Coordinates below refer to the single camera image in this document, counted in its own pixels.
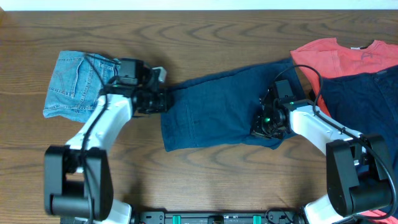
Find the red orange t-shirt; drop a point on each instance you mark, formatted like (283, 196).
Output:
(332, 60)

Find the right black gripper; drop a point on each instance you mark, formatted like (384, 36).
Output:
(257, 127)

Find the folded light blue denim shorts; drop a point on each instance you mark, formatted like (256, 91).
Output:
(75, 84)

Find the dark navy garment in pile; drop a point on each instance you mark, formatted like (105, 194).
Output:
(366, 102)

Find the dark navy blue shorts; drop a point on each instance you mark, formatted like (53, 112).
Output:
(219, 108)

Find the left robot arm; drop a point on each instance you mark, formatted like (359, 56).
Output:
(77, 177)

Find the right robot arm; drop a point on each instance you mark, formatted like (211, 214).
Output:
(359, 175)

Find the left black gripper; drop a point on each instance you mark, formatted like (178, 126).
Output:
(162, 101)

